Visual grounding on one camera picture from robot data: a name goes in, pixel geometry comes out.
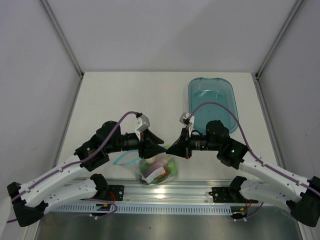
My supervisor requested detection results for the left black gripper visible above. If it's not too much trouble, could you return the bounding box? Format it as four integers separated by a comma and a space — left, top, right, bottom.
105, 128, 167, 159

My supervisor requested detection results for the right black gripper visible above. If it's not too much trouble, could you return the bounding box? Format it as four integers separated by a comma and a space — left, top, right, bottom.
166, 126, 220, 160

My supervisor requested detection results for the green toy bell pepper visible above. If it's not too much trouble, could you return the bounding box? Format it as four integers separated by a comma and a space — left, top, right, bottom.
167, 158, 179, 178

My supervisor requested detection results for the white toy onion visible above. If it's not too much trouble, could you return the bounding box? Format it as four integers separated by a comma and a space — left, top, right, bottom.
145, 157, 156, 165

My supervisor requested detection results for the purple toy eggplant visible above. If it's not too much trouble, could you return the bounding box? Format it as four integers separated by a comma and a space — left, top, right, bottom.
149, 161, 167, 173

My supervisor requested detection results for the clear zip bag blue zipper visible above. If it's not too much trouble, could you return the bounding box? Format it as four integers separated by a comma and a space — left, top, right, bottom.
112, 150, 179, 186

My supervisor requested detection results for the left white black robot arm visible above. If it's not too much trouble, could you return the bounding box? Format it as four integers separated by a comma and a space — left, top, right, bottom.
7, 121, 166, 227

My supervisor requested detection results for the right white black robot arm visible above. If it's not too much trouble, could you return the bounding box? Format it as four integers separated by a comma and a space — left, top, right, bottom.
166, 120, 320, 228

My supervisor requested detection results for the teal plastic tray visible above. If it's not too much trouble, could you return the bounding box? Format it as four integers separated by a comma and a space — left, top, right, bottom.
188, 77, 238, 134

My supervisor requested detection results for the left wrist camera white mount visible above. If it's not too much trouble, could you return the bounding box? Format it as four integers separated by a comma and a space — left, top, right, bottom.
133, 113, 150, 140

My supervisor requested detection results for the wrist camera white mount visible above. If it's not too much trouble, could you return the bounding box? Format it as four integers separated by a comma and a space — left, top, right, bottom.
179, 112, 195, 135
133, 113, 150, 140

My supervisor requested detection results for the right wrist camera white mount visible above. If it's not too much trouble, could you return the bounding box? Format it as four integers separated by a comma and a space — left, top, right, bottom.
179, 112, 195, 135

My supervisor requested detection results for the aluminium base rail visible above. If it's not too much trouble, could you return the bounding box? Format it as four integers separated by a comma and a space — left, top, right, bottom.
49, 177, 276, 206

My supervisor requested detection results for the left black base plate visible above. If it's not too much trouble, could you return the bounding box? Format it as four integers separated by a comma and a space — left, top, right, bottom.
93, 185, 125, 202

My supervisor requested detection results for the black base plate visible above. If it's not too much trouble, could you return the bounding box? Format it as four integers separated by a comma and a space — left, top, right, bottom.
208, 186, 258, 204
93, 185, 125, 202

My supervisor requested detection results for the slotted grey cable duct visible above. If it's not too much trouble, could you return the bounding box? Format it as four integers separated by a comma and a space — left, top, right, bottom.
53, 202, 233, 216

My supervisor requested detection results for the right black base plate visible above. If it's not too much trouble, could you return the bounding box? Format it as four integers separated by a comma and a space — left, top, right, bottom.
208, 186, 258, 204

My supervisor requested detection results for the right side aluminium rail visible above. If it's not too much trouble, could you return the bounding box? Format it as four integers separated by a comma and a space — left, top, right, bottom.
251, 73, 286, 168

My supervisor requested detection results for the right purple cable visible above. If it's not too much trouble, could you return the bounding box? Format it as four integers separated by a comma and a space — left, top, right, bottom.
186, 101, 320, 222

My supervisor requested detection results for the left aluminium frame post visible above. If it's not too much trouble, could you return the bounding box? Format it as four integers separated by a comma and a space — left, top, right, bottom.
38, 0, 84, 79

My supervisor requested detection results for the aluminium frame post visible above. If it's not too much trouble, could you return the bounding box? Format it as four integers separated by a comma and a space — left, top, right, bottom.
38, 0, 84, 79
255, 0, 307, 81

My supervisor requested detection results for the right aluminium frame post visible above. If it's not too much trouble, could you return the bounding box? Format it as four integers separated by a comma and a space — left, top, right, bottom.
255, 0, 307, 81

